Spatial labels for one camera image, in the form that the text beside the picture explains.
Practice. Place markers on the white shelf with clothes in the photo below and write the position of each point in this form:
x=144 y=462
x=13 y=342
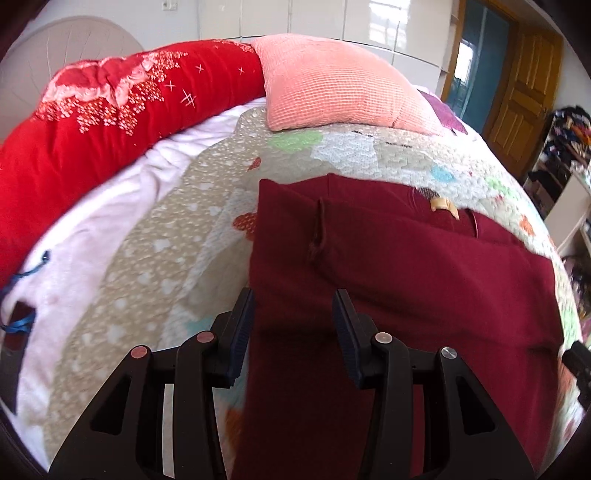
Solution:
x=565 y=184

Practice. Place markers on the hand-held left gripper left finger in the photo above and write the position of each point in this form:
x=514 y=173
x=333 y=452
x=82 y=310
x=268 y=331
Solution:
x=240 y=332

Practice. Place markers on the white wardrobe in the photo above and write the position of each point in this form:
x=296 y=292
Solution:
x=351 y=23

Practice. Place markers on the patchwork bed cover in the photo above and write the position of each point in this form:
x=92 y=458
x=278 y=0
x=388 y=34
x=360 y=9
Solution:
x=184 y=230

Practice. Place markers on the dark red garment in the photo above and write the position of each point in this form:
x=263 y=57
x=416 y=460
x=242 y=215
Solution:
x=415 y=295

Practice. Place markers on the pink waffle pillow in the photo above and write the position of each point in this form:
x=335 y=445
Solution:
x=332 y=83

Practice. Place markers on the beige round headboard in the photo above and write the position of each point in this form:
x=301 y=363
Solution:
x=60 y=50

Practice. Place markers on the red floral quilt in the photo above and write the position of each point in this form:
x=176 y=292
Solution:
x=92 y=138

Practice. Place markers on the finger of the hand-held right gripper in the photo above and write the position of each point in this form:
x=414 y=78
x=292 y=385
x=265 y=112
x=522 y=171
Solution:
x=577 y=364

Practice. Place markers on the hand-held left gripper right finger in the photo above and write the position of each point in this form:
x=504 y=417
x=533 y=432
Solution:
x=345 y=332

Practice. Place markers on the purple cloth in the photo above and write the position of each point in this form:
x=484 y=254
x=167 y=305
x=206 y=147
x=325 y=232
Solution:
x=443 y=113

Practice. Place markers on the white fleece blanket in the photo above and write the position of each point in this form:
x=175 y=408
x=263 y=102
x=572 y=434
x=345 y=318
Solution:
x=69 y=277

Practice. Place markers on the wooden door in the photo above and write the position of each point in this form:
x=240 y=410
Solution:
x=521 y=97

